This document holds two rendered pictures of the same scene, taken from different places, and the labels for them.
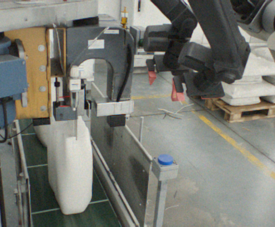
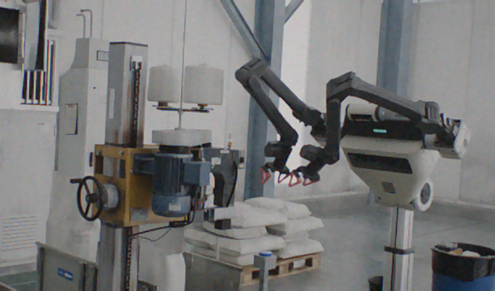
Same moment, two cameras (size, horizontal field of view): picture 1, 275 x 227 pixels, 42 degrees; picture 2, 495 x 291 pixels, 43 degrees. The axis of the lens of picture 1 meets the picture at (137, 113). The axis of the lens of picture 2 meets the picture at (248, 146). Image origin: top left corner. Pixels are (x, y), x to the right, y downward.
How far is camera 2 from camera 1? 185 cm
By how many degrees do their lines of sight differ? 31
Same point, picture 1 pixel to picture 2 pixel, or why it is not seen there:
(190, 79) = (303, 169)
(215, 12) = (338, 122)
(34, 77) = not seen: hidden behind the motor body
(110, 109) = (222, 213)
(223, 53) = (333, 145)
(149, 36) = (272, 146)
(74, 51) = not seen: hidden behind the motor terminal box
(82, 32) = (208, 152)
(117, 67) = (227, 179)
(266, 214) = not seen: outside the picture
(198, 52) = (314, 149)
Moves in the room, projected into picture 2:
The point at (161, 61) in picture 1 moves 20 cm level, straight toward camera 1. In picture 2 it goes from (272, 165) to (290, 170)
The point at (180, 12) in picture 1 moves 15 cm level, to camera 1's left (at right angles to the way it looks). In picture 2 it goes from (290, 131) to (259, 129)
